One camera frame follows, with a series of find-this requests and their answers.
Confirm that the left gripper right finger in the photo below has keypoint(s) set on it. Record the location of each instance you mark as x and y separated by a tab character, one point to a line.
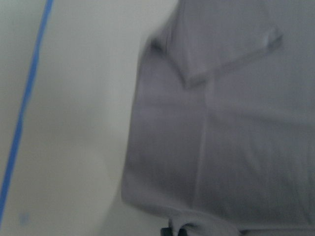
182	232

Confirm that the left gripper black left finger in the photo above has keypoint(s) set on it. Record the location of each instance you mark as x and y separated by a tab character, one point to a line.
165	232

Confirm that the brown t-shirt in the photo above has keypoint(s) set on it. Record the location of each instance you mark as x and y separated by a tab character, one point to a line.
222	130

